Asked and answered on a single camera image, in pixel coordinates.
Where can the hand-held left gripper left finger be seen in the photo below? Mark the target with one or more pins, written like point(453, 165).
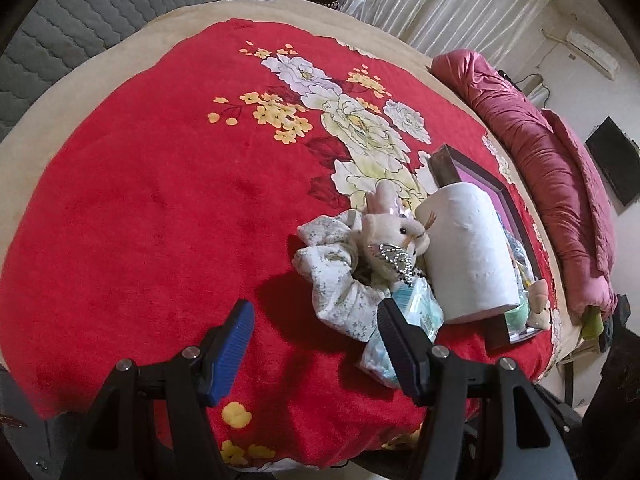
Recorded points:
point(230, 345)

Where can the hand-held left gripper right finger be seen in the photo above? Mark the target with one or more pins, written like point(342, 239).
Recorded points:
point(400, 350)

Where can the blue white tissue packet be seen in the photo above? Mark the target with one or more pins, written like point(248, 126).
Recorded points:
point(377, 360)

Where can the white floral scrunchie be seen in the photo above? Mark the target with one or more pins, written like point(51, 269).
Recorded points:
point(335, 300)

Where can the rhinestone hair clip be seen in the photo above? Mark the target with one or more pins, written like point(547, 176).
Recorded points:
point(395, 260)

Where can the white toilet paper roll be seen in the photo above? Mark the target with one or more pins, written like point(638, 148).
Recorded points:
point(470, 260)

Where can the cream plush rabbit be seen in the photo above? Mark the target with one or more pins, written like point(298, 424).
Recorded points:
point(395, 225)
point(539, 295)

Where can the red floral blanket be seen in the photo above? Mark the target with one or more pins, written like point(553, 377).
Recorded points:
point(150, 185)

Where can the green cloth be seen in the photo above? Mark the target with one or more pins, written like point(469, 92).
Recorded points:
point(592, 322)

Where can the pink rolled quilt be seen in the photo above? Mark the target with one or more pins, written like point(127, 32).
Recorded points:
point(550, 170)

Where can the small black device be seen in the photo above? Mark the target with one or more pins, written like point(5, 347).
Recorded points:
point(510, 80)

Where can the white pleated curtain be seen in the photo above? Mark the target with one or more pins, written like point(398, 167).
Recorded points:
point(450, 0)

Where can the white air conditioner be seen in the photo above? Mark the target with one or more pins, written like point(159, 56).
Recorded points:
point(592, 52)

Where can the grey quilted cover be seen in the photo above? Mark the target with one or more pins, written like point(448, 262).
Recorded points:
point(75, 20)

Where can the black wall television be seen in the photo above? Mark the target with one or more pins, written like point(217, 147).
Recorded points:
point(615, 160)

